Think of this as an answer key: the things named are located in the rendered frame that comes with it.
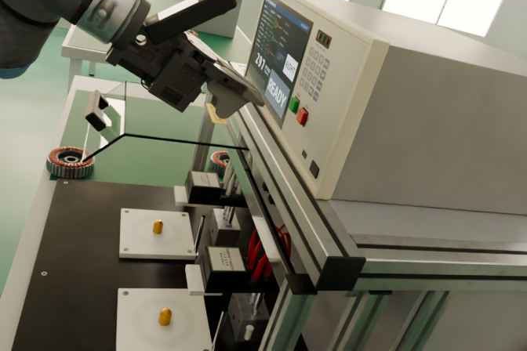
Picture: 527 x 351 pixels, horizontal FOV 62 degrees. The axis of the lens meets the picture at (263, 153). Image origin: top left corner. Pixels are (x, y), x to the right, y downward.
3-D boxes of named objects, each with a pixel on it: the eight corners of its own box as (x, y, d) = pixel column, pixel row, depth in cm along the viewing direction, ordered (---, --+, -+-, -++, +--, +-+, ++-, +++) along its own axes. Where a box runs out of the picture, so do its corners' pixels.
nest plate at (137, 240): (118, 258, 86) (119, 253, 85) (120, 212, 99) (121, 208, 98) (194, 259, 91) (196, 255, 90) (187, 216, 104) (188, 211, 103)
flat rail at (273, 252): (286, 309, 52) (294, 289, 50) (208, 104, 104) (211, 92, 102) (296, 309, 52) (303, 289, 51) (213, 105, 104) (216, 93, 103)
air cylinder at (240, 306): (234, 342, 75) (242, 319, 73) (227, 308, 82) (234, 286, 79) (263, 341, 77) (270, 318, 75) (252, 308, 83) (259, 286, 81)
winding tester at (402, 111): (315, 199, 55) (374, 38, 46) (241, 81, 92) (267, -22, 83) (540, 218, 68) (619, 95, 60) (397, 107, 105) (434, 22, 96)
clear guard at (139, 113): (81, 162, 69) (85, 128, 66) (92, 103, 89) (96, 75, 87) (274, 181, 80) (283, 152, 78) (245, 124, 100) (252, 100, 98)
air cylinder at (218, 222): (212, 248, 96) (218, 228, 93) (208, 227, 102) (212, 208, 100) (235, 249, 97) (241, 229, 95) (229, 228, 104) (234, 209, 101)
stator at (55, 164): (38, 175, 106) (39, 161, 105) (55, 153, 116) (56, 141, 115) (86, 183, 108) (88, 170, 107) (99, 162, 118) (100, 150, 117)
